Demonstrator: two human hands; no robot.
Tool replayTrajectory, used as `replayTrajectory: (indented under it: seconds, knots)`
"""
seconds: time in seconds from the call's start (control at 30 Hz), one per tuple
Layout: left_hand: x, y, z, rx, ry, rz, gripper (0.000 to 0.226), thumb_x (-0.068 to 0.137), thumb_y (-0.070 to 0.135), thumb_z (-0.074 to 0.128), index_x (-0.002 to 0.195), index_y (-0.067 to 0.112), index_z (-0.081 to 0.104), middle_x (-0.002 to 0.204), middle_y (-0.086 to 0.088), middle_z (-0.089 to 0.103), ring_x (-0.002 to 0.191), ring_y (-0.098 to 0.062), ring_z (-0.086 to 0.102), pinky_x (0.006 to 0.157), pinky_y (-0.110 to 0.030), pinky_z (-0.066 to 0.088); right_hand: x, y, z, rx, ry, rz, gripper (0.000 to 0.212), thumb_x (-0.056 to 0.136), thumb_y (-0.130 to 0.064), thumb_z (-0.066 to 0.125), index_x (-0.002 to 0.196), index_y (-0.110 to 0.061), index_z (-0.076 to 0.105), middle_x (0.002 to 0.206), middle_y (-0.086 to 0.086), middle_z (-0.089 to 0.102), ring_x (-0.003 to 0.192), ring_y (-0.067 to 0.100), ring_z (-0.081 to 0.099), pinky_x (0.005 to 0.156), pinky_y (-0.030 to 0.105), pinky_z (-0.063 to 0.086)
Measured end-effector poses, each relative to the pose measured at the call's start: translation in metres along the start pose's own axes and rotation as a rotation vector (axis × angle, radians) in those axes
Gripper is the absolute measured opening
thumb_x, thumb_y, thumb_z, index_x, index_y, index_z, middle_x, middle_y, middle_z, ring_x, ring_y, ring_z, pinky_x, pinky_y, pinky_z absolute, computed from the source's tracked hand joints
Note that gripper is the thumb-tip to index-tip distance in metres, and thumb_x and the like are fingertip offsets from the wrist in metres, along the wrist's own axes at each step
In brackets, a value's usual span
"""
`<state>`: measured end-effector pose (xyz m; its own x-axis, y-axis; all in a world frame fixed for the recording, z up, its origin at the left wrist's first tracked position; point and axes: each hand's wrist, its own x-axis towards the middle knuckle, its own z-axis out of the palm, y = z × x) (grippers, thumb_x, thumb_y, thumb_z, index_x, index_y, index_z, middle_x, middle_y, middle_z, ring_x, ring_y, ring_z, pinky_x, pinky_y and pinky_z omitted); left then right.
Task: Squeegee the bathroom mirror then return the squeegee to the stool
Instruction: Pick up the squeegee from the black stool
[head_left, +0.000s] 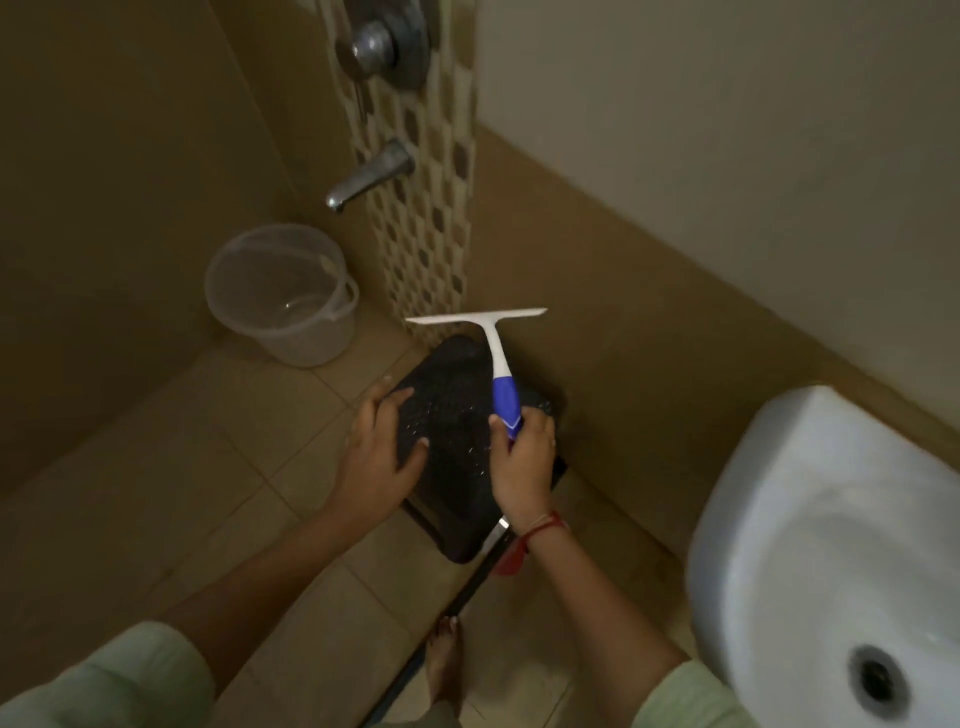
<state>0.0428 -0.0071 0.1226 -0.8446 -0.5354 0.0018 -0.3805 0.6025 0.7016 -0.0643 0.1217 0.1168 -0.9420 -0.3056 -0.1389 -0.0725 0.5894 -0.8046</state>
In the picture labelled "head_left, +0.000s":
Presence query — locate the white ceramic sink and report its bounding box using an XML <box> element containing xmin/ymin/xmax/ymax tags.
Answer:
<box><xmin>685</xmin><ymin>385</ymin><xmax>960</xmax><ymax>728</ymax></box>

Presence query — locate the person's bare foot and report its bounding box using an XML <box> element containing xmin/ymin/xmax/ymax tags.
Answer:
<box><xmin>424</xmin><ymin>615</ymin><xmax>467</xmax><ymax>723</ymax></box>

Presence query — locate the black and white mop handle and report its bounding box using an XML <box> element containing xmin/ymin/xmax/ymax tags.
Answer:
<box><xmin>373</xmin><ymin>517</ymin><xmax>520</xmax><ymax>728</ymax></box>

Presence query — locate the pale green right sleeve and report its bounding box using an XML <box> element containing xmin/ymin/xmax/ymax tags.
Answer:
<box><xmin>632</xmin><ymin>659</ymin><xmax>760</xmax><ymax>728</ymax></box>

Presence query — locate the pale green left sleeve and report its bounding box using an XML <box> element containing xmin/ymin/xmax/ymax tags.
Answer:
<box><xmin>0</xmin><ymin>620</ymin><xmax>216</xmax><ymax>728</ymax></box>

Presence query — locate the white and blue squeegee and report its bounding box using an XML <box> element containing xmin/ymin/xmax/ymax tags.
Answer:
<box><xmin>405</xmin><ymin>306</ymin><xmax>549</xmax><ymax>444</ymax></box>

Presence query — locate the translucent plastic bucket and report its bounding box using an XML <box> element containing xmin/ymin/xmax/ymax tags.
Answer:
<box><xmin>204</xmin><ymin>222</ymin><xmax>360</xmax><ymax>369</ymax></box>

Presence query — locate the chrome shower mixer knob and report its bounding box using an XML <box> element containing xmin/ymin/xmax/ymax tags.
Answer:
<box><xmin>334</xmin><ymin>0</ymin><xmax>431</xmax><ymax>85</ymax></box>

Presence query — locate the chrome tap spout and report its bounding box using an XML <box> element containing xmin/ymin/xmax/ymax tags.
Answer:
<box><xmin>324</xmin><ymin>139</ymin><xmax>417</xmax><ymax>214</ymax></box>

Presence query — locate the red thread bracelet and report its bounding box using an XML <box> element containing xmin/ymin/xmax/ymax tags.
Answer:
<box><xmin>516</xmin><ymin>511</ymin><xmax>570</xmax><ymax>557</ymax></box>

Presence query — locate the black plastic stool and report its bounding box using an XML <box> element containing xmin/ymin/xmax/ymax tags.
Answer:
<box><xmin>373</xmin><ymin>334</ymin><xmax>570</xmax><ymax>566</ymax></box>

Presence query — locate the person's right hand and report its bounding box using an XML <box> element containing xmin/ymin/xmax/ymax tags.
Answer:
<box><xmin>488</xmin><ymin>405</ymin><xmax>560</xmax><ymax>531</ymax></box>

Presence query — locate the person's left forearm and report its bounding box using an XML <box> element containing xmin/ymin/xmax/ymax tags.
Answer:
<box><xmin>159</xmin><ymin>504</ymin><xmax>369</xmax><ymax>676</ymax></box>

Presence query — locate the metal sink drain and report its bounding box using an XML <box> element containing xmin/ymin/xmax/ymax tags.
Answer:
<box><xmin>849</xmin><ymin>644</ymin><xmax>912</xmax><ymax>723</ymax></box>

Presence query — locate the pale green sleeve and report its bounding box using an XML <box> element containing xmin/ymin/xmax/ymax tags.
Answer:
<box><xmin>0</xmin><ymin>620</ymin><xmax>216</xmax><ymax>728</ymax></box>
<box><xmin>632</xmin><ymin>659</ymin><xmax>760</xmax><ymax>728</ymax></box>

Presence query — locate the person's right forearm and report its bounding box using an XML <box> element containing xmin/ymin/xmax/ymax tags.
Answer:
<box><xmin>522</xmin><ymin>525</ymin><xmax>695</xmax><ymax>723</ymax></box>

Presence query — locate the person's left hand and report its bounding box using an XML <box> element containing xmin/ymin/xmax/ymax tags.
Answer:
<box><xmin>336</xmin><ymin>390</ymin><xmax>432</xmax><ymax>519</ymax></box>

